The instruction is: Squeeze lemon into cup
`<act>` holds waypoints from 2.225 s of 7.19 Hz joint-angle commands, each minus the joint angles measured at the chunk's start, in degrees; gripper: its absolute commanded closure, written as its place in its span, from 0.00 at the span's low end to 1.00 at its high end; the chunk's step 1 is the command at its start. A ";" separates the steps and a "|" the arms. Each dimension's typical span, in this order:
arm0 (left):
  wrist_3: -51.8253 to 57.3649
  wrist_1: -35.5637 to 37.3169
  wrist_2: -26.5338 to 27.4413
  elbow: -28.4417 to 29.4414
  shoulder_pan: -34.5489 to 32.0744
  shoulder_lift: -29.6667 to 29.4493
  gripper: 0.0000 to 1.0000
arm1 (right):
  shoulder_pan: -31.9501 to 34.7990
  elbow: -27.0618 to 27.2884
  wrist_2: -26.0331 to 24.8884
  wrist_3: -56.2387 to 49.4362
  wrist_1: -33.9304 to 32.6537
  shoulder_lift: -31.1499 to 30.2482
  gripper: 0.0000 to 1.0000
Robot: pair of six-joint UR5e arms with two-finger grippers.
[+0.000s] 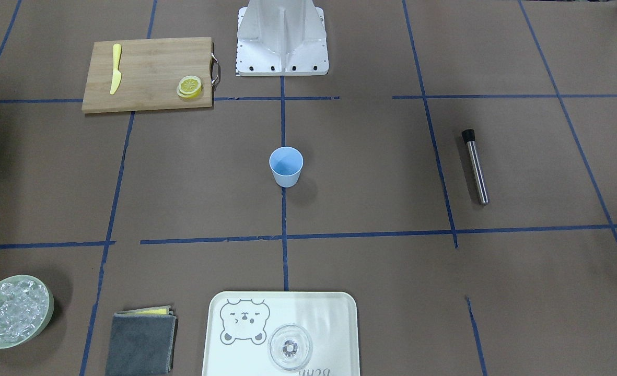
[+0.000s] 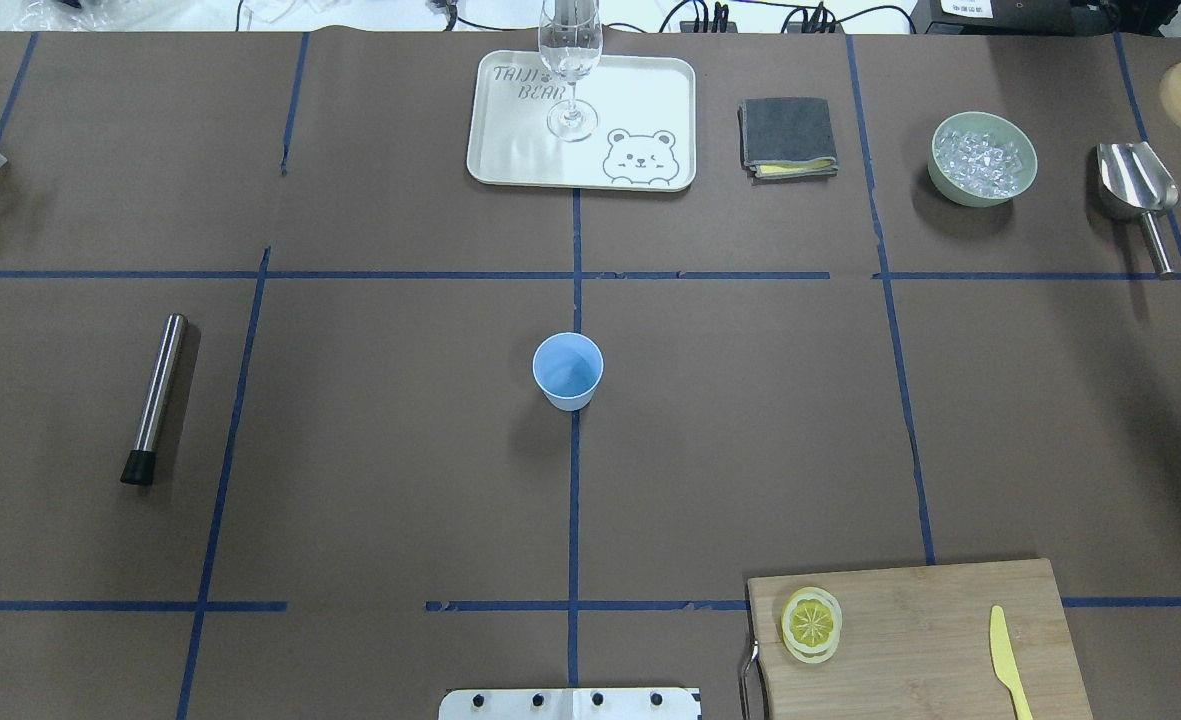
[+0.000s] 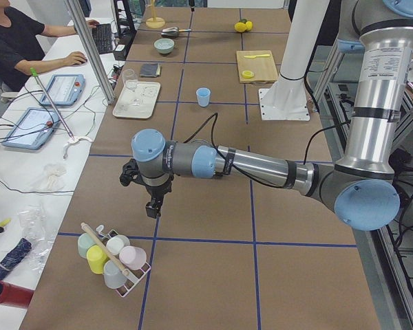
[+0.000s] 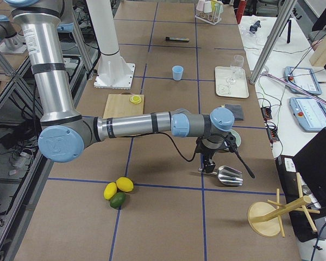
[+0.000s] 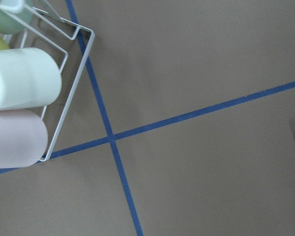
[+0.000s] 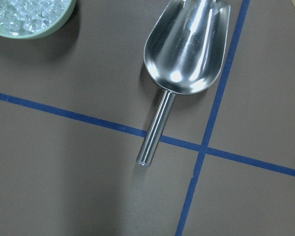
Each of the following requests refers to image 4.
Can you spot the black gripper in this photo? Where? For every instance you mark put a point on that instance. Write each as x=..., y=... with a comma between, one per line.
x=208, y=155

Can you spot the black laptop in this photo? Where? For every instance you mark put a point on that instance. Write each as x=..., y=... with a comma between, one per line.
x=310, y=162

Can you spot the light blue paper cup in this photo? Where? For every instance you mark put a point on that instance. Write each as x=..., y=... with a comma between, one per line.
x=177, y=72

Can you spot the yellow lemon left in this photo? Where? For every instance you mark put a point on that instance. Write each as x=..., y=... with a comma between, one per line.
x=110, y=190

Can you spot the yellow lemon upper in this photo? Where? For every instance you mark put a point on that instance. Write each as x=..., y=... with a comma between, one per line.
x=125, y=184

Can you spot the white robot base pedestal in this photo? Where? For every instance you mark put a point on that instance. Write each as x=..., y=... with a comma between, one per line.
x=113, y=71

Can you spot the metal ice scoop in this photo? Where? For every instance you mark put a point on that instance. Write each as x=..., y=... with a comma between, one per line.
x=228, y=176

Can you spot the aluminium frame post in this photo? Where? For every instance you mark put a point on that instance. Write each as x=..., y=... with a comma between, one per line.
x=278, y=26

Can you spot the grey folded cloth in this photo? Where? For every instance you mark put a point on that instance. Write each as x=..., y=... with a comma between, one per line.
x=237, y=111

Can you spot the green lime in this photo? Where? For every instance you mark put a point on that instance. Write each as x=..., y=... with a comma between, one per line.
x=117, y=200

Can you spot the lemon slice stack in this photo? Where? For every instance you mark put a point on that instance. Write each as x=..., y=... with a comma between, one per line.
x=135, y=99

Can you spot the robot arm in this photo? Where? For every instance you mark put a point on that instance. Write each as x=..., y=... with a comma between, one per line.
x=66, y=132

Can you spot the yellow lemon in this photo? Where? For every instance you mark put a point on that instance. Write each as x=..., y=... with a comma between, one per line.
x=110, y=190
x=125, y=184

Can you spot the lower blue teach pendant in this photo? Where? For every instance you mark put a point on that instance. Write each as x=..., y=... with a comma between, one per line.
x=310, y=114

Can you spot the steel muddler black tip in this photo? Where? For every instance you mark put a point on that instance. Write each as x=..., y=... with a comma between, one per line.
x=174, y=39

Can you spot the green bowl with ice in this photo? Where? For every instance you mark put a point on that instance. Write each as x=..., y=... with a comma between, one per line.
x=237, y=137

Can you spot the white cup drying rack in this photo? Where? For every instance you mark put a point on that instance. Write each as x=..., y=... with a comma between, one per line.
x=209, y=11

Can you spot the wooden cup tree stand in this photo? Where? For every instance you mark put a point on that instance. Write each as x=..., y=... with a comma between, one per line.
x=265, y=217

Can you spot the clear wine glass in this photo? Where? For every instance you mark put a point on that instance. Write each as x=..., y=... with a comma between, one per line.
x=237, y=66

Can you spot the upper blue teach pendant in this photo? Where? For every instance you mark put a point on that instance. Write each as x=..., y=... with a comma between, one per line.
x=304, y=78

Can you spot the cream bear tray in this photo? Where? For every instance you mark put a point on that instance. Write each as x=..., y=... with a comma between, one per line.
x=224, y=89

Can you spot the bamboo cutting board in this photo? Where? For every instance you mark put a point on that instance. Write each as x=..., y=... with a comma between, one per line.
x=119, y=105

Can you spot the blue teach pendant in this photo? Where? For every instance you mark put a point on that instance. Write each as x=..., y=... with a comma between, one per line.
x=310, y=114
x=304, y=78

